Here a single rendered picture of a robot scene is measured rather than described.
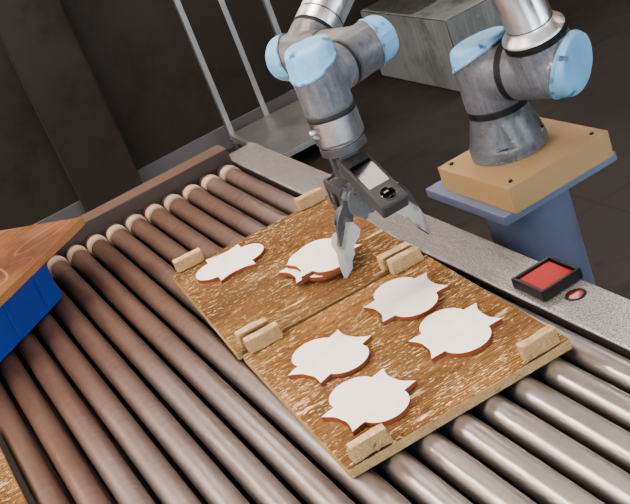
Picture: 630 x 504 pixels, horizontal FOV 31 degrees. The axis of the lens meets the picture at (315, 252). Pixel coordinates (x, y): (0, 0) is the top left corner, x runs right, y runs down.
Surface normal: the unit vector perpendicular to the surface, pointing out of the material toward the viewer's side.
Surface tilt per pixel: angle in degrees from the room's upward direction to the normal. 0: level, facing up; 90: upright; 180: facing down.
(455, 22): 90
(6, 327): 90
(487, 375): 0
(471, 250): 0
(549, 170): 90
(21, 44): 90
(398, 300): 0
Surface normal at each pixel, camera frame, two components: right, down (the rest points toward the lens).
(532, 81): -0.55, 0.68
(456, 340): -0.34, -0.84
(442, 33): -0.83, 0.48
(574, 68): 0.75, 0.15
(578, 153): 0.45, 0.24
